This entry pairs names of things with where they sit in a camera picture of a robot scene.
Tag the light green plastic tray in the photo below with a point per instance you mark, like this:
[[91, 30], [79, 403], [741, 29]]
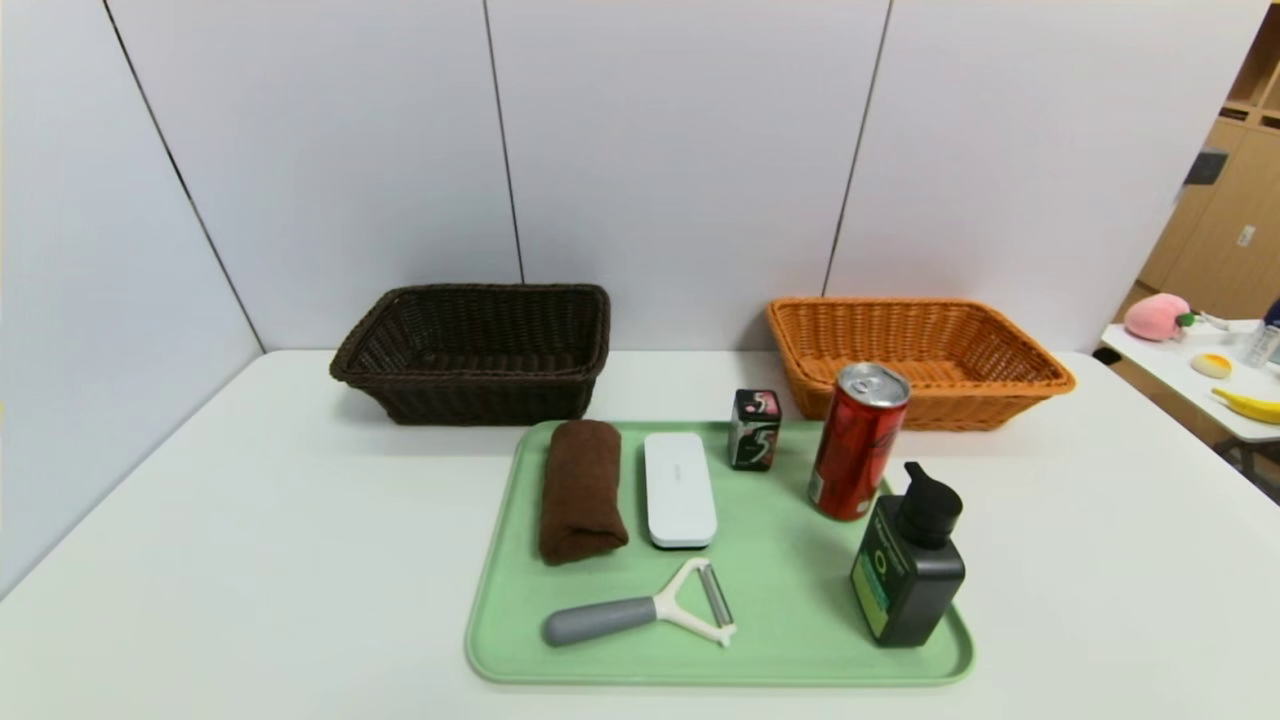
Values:
[[800, 600]]

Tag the black chewing gum box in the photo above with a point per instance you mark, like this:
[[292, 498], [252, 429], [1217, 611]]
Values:
[[755, 435]]

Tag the white side table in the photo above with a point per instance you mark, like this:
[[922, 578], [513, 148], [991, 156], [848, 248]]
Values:
[[1170, 378]]

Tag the brown towel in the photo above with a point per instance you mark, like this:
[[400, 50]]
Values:
[[580, 490]]

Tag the yellow banana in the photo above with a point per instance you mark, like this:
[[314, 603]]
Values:
[[1250, 406]]

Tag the black pump bottle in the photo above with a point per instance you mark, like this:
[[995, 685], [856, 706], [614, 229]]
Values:
[[905, 580]]

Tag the pink peach plush toy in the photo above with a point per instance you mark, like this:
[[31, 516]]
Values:
[[1155, 318]]

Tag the white rectangular case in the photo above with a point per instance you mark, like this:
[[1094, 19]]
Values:
[[680, 490]]

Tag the orange wicker basket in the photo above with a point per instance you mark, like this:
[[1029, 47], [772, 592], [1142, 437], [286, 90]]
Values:
[[1000, 400]]

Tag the red soda can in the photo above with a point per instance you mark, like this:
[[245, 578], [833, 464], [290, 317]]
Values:
[[855, 450]]

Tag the dark brown wicker basket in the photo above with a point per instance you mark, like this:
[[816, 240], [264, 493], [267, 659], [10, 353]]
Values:
[[470, 400]]

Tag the clear plastic bottle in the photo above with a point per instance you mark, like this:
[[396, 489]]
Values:
[[1264, 345]]

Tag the wooden cabinet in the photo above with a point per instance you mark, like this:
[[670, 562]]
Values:
[[1220, 260]]

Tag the dark grey wall box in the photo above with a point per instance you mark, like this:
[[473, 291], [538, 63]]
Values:
[[1207, 166]]

